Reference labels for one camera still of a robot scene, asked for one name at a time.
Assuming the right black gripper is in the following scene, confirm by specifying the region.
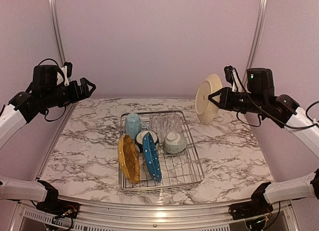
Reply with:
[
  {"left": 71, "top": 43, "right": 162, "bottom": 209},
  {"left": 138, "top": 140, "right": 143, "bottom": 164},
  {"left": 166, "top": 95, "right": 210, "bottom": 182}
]
[{"left": 209, "top": 86, "right": 267, "bottom": 115}]

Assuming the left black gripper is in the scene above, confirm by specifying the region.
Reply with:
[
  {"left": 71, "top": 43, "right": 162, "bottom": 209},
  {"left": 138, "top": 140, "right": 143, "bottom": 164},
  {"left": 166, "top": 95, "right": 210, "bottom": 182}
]
[{"left": 42, "top": 78, "right": 96, "bottom": 110}]

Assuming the beige ceramic plate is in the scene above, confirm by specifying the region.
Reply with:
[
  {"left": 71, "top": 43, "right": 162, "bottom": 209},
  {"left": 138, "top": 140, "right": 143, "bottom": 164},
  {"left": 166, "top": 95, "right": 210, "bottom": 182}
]
[{"left": 195, "top": 74, "right": 223, "bottom": 125}]

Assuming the clear drinking glass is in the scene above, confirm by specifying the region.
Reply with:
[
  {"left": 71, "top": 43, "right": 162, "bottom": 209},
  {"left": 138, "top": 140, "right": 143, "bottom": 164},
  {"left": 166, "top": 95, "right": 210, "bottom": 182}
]
[
  {"left": 150, "top": 114, "right": 164, "bottom": 137},
  {"left": 166, "top": 113, "right": 182, "bottom": 133}
]

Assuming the yellow polka dot plate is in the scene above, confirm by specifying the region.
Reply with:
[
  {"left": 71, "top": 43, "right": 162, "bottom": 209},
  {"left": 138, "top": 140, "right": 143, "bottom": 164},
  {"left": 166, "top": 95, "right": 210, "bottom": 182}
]
[{"left": 118, "top": 134, "right": 140, "bottom": 184}]

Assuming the blue polka dot plate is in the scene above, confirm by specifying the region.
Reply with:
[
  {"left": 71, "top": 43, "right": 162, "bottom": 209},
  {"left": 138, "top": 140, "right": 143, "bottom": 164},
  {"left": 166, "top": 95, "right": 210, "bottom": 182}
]
[{"left": 142, "top": 131, "right": 162, "bottom": 182}]

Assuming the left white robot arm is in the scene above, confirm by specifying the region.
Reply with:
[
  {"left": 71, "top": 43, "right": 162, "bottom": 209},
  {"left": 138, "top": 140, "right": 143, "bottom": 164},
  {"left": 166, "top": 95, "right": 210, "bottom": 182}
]
[{"left": 0, "top": 62, "right": 96, "bottom": 214}]

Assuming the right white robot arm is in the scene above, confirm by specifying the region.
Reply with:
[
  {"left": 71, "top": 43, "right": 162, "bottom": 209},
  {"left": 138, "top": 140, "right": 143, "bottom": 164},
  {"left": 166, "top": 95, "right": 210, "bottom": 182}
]
[{"left": 208, "top": 66, "right": 319, "bottom": 219}]

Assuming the light blue ceramic mug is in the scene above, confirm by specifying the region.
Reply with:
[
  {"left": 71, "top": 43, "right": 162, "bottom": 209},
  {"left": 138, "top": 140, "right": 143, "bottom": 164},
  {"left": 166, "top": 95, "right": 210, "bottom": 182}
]
[{"left": 125, "top": 113, "right": 142, "bottom": 140}]

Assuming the dark blue white bowl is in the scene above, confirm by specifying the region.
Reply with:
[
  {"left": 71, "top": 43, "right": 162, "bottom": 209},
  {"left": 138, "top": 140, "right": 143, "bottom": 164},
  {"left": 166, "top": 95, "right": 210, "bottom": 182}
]
[{"left": 135, "top": 130, "right": 159, "bottom": 153}]

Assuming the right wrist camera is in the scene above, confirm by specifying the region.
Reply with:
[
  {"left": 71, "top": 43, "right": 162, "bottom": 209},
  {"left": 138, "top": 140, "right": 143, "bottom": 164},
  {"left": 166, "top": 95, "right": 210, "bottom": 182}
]
[{"left": 224, "top": 66, "right": 239, "bottom": 92}]

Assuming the metal wire dish rack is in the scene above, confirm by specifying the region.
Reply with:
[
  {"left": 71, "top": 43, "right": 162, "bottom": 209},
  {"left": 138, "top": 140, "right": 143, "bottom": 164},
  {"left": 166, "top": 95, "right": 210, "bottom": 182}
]
[{"left": 119, "top": 110, "right": 204, "bottom": 194}]

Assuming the left aluminium frame post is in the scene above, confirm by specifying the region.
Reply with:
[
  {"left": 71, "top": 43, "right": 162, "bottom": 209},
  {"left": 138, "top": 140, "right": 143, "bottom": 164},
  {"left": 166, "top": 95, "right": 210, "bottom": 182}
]
[{"left": 48, "top": 0, "right": 66, "bottom": 64}]

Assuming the aluminium frame post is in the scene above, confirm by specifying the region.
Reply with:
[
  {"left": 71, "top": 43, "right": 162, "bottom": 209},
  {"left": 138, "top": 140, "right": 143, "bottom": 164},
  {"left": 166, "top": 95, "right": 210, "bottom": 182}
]
[
  {"left": 245, "top": 0, "right": 269, "bottom": 72},
  {"left": 48, "top": 0, "right": 66, "bottom": 64}
]

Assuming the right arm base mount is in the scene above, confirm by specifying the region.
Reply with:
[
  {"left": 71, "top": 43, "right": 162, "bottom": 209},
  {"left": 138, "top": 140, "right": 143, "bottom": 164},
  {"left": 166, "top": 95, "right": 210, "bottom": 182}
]
[{"left": 228, "top": 201, "right": 274, "bottom": 220}]

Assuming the right aluminium frame post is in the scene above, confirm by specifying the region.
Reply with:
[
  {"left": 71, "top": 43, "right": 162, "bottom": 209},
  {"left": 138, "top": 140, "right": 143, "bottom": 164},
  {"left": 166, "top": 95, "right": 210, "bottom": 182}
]
[{"left": 245, "top": 0, "right": 269, "bottom": 72}]

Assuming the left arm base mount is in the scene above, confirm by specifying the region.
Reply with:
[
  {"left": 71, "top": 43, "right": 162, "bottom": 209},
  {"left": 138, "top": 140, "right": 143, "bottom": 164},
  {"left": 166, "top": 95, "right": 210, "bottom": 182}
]
[{"left": 36, "top": 199, "right": 80, "bottom": 219}]

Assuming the front aluminium table rail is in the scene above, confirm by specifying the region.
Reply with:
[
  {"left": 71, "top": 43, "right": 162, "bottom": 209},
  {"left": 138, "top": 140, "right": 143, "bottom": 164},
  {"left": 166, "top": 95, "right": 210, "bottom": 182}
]
[{"left": 8, "top": 196, "right": 300, "bottom": 231}]

